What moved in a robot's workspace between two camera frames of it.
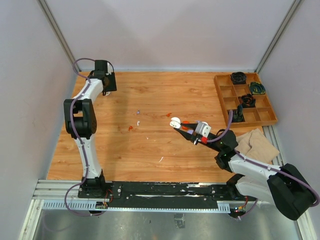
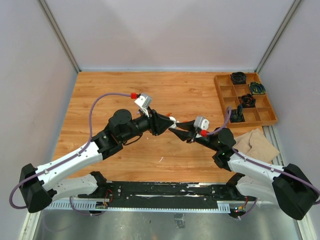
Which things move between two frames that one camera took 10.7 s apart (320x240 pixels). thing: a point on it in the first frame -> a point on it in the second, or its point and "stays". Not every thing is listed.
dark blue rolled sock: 238,115 stays
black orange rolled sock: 247,101 stays
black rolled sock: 238,78 stays
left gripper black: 112,87 -> 158,122
